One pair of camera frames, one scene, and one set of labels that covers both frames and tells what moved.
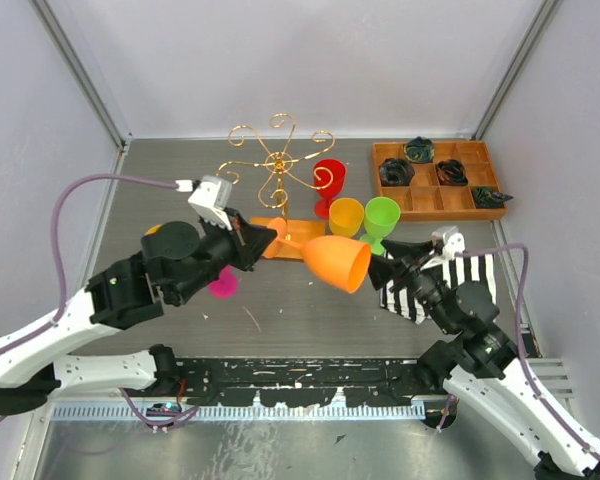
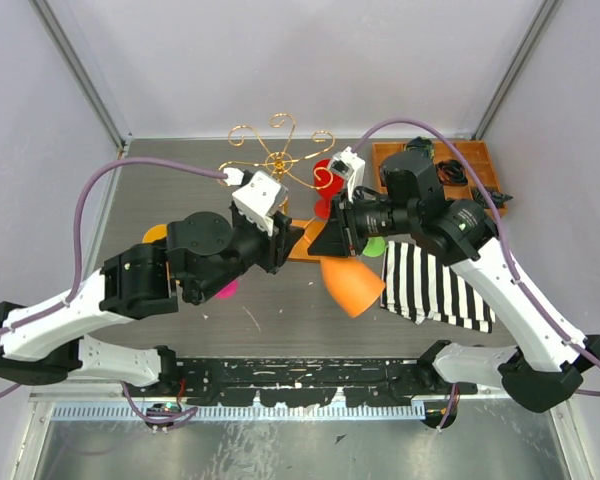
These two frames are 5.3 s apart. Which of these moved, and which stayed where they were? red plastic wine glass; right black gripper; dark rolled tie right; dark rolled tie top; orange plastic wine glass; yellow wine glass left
Moved: right black gripper; orange plastic wine glass
Stayed: dark rolled tie top; yellow wine glass left; dark rolled tie right; red plastic wine glass
